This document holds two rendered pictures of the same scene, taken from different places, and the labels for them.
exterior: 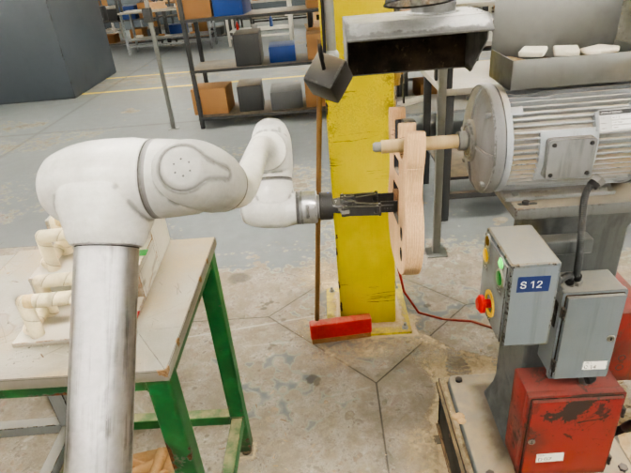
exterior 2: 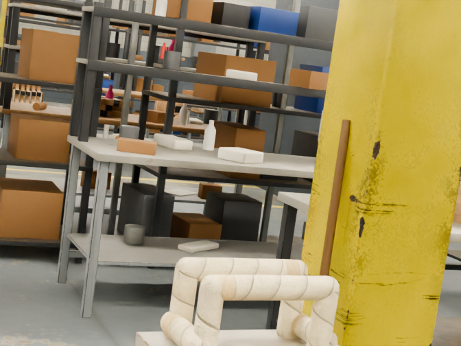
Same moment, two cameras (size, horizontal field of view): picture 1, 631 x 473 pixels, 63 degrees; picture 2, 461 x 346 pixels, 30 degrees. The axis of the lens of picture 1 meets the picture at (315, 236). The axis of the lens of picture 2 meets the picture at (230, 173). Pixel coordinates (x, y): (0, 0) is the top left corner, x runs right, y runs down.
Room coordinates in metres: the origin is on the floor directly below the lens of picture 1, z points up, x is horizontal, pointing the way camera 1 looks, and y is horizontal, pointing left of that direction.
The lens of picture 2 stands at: (0.36, 1.12, 1.47)
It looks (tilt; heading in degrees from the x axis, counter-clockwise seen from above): 7 degrees down; 333
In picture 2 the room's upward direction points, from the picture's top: 8 degrees clockwise
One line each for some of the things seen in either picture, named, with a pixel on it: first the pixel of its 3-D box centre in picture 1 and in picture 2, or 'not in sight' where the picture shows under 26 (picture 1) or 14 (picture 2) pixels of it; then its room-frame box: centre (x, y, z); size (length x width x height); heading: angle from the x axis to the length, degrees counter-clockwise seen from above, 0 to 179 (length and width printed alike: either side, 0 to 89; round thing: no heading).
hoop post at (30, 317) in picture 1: (30, 318); not in sight; (0.96, 0.66, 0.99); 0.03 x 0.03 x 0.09
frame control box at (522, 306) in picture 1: (542, 286); not in sight; (0.90, -0.48, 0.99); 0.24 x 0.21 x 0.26; 87
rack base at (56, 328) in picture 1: (82, 320); not in sight; (1.01, 0.58, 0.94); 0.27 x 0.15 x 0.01; 91
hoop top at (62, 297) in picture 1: (61, 298); not in sight; (0.96, 0.58, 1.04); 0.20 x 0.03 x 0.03; 90
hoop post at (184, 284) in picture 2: not in sight; (182, 303); (1.36, 0.66, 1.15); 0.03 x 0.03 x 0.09
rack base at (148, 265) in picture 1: (98, 272); not in sight; (1.16, 0.58, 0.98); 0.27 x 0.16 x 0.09; 91
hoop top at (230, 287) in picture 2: not in sight; (272, 287); (1.28, 0.58, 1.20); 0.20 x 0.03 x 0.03; 90
